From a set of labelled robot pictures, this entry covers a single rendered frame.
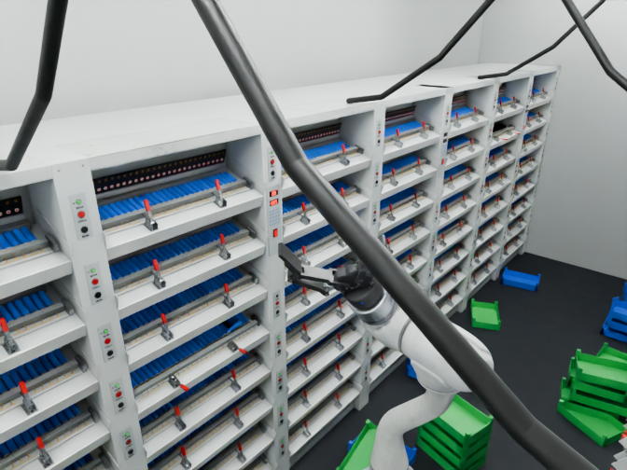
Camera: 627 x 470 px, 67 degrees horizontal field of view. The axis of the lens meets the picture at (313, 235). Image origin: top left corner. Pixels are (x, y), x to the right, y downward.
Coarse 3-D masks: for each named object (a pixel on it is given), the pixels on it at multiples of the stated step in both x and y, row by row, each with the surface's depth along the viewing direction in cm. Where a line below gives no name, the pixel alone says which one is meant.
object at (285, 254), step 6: (282, 246) 85; (282, 252) 84; (288, 252) 86; (282, 258) 84; (288, 258) 85; (294, 258) 88; (288, 264) 86; (294, 264) 87; (300, 264) 89; (294, 270) 87; (300, 270) 88
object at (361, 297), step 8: (352, 264) 90; (336, 272) 91; (344, 272) 90; (352, 272) 89; (368, 272) 90; (336, 280) 91; (344, 280) 91; (352, 280) 91; (368, 280) 91; (376, 280) 93; (336, 288) 93; (352, 288) 93; (360, 288) 93; (368, 288) 92; (376, 288) 92; (344, 296) 94; (352, 296) 93; (360, 296) 92; (368, 296) 92; (376, 296) 93; (352, 304) 94; (360, 304) 93; (368, 304) 93
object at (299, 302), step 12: (336, 264) 243; (348, 264) 244; (288, 288) 219; (300, 288) 221; (288, 300) 214; (300, 300) 217; (312, 300) 219; (324, 300) 225; (288, 312) 210; (300, 312) 212; (288, 324) 209
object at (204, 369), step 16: (256, 320) 198; (256, 336) 195; (224, 352) 184; (240, 352) 188; (192, 368) 175; (208, 368) 176; (160, 384) 166; (192, 384) 173; (144, 400) 160; (160, 400) 162; (144, 416) 160
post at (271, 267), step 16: (240, 144) 174; (256, 144) 169; (240, 160) 177; (256, 160) 171; (256, 208) 180; (256, 224) 182; (272, 256) 187; (272, 272) 190; (272, 288) 192; (256, 304) 199; (272, 304) 195; (272, 320) 198; (272, 336) 200; (272, 352) 204; (272, 368) 207; (272, 384) 210; (272, 416) 217; (272, 448) 225; (288, 448) 234; (288, 464) 238
